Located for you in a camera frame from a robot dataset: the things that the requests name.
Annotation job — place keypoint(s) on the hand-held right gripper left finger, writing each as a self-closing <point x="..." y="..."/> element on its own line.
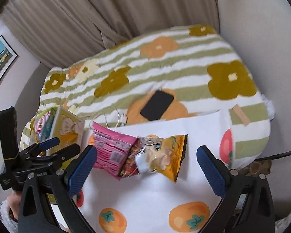
<point x="81" y="170"/>

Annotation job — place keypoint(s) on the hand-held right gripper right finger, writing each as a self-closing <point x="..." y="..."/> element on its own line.
<point x="211" y="171"/>

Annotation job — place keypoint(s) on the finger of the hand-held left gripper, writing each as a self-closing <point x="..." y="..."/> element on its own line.
<point x="68" y="151"/>
<point x="49" y="142"/>

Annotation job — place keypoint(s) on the yellow-green storage box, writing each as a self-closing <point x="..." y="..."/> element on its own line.
<point x="68" y="131"/>

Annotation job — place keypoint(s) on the pink striped snack packet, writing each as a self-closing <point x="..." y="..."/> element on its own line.
<point x="109" y="153"/>

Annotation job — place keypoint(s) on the yellow chip packet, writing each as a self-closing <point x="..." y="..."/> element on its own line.
<point x="169" y="155"/>

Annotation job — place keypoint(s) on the white red-noodle snack packet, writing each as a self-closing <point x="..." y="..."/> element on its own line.
<point x="131" y="161"/>

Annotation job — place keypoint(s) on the person's left forearm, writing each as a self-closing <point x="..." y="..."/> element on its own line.
<point x="6" y="216"/>

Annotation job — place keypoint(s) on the person's left hand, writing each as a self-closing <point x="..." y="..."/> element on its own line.
<point x="14" y="203"/>

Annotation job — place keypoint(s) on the white red-print snack packet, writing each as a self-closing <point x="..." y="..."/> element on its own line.
<point x="43" y="125"/>

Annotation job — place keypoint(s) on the tan tape strip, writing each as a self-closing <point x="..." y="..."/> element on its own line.
<point x="240" y="115"/>

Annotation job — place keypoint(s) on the white persimmon print cloth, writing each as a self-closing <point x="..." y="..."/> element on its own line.
<point x="148" y="199"/>

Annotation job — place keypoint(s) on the black smartphone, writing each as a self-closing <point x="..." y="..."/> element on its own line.
<point x="157" y="105"/>

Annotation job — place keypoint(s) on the white fluffy object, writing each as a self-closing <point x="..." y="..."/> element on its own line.
<point x="268" y="106"/>

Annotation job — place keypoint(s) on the floral striped blanket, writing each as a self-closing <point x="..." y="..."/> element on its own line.
<point x="184" y="60"/>

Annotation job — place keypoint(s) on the beige curtain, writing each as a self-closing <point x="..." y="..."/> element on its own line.
<point x="87" y="12"/>

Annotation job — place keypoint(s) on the framed wall picture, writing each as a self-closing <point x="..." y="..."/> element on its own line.
<point x="0" y="60"/>

